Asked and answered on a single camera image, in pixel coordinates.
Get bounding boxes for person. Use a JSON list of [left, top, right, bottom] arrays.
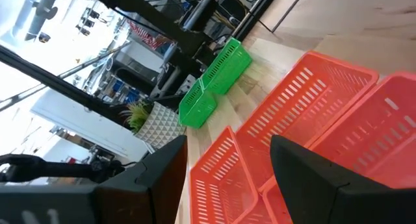
[[128, 19, 172, 51]]

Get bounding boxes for white pot with green plant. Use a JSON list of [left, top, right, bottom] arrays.
[[120, 100, 187, 150]]

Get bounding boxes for orange plastic basket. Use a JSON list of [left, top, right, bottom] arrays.
[[235, 51, 380, 191], [188, 125, 274, 224], [308, 71, 416, 190]]

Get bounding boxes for black aluminium rig frame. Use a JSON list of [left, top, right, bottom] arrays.
[[0, 0, 282, 129]]

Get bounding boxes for blue storage bins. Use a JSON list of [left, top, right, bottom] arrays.
[[109, 78, 141, 104]]

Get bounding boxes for red plastic basket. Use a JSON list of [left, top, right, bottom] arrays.
[[261, 178, 295, 224]]

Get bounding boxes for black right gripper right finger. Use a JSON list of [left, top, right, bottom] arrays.
[[270, 134, 416, 224]]

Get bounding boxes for green plastic basket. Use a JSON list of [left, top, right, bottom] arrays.
[[178, 78, 218, 130], [200, 37, 254, 95]]

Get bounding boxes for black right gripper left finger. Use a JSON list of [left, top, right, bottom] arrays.
[[95, 134, 189, 224]]

